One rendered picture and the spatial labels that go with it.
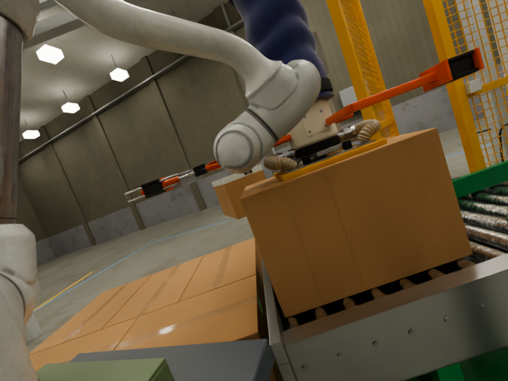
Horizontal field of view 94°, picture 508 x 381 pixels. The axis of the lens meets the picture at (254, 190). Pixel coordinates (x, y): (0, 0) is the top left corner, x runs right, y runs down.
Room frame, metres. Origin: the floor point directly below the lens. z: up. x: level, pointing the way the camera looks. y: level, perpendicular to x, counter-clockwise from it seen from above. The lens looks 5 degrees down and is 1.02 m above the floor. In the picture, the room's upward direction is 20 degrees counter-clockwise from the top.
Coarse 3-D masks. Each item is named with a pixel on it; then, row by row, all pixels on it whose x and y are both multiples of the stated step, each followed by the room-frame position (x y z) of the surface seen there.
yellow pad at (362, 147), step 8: (344, 144) 0.76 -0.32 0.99; (360, 144) 0.76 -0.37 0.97; (368, 144) 0.72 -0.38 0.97; (376, 144) 0.72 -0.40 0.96; (344, 152) 0.74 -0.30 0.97; (352, 152) 0.72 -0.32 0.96; (360, 152) 0.72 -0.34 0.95; (304, 160) 0.77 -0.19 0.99; (320, 160) 0.74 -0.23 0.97; (328, 160) 0.73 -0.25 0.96; (336, 160) 0.72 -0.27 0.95; (296, 168) 0.77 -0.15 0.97; (304, 168) 0.73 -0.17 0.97; (312, 168) 0.73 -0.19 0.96; (280, 176) 0.76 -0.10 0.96; (288, 176) 0.73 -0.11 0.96; (296, 176) 0.73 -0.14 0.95
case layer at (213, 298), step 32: (224, 256) 1.51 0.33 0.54; (256, 256) 1.36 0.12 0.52; (128, 288) 1.58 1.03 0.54; (160, 288) 1.36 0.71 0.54; (192, 288) 1.19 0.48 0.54; (224, 288) 1.06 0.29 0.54; (256, 288) 0.96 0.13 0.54; (96, 320) 1.24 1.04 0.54; (128, 320) 1.11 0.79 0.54; (160, 320) 0.99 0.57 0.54; (192, 320) 0.89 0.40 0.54; (224, 320) 0.82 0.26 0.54; (256, 320) 0.75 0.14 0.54; (32, 352) 1.13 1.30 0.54; (64, 352) 1.01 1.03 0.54
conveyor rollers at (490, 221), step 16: (480, 192) 1.13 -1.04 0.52; (496, 192) 1.05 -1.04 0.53; (464, 208) 1.02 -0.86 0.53; (480, 208) 0.95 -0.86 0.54; (496, 208) 0.89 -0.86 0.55; (464, 224) 0.85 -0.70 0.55; (480, 224) 0.86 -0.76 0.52; (496, 224) 0.80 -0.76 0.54; (480, 240) 0.77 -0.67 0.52; (496, 240) 0.72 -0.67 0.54; (480, 256) 0.68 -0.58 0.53; (496, 256) 0.64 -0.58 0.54; (432, 272) 0.66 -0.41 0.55; (400, 288) 0.66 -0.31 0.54; (352, 304) 0.65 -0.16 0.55; (288, 320) 0.69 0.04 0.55
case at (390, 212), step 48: (384, 144) 0.72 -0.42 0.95; (432, 144) 0.67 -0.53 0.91; (288, 192) 0.69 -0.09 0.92; (336, 192) 0.69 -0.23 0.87; (384, 192) 0.68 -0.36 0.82; (432, 192) 0.68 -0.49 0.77; (288, 240) 0.69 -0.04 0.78; (336, 240) 0.69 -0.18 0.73; (384, 240) 0.68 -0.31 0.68; (432, 240) 0.68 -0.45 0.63; (288, 288) 0.70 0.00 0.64; (336, 288) 0.69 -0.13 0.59
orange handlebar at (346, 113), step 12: (408, 84) 0.59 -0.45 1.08; (420, 84) 0.59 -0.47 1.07; (372, 96) 0.60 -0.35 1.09; (384, 96) 0.59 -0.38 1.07; (348, 108) 0.61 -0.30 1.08; (360, 108) 0.60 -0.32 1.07; (336, 120) 0.70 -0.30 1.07; (276, 144) 0.85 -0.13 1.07; (216, 168) 0.85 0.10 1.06; (168, 180) 0.86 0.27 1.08
